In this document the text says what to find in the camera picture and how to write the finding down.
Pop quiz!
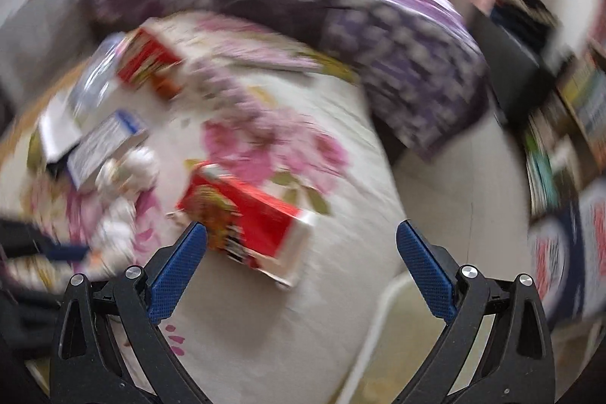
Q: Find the floral bedsheet on table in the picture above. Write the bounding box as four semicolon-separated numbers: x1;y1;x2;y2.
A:
0;10;409;404

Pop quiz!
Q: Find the wooden bookshelf with books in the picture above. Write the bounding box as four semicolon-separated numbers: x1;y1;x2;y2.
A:
523;40;605;221

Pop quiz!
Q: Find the white plastic bag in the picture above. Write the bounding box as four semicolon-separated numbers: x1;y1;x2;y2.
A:
89;147;160;268

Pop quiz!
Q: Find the red snack box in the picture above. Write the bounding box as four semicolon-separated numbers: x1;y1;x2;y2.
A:
116;27;184;101

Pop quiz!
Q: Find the red paper noodle cup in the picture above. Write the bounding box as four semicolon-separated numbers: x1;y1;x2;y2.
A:
173;161;317;289

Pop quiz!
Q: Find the black bench with clothes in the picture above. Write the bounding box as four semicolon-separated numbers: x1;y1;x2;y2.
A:
469;0;559;133

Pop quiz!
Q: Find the blue white Ganten carton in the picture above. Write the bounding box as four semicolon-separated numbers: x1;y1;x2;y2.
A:
528;211;584;330

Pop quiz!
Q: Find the purple patterned bed quilt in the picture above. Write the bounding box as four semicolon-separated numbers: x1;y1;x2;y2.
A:
84;0;490;158

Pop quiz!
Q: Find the white blue cardboard box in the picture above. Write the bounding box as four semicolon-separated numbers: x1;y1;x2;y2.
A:
67;110;149;193

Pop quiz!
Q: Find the white cable on floor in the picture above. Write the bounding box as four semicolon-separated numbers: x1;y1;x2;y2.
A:
333;270;413;404

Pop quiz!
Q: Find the grey striped fabric panel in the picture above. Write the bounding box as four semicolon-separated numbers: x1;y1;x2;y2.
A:
1;0;94;109

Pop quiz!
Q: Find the clear plastic water bottle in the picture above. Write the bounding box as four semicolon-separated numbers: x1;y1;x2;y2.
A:
67;32;127;125

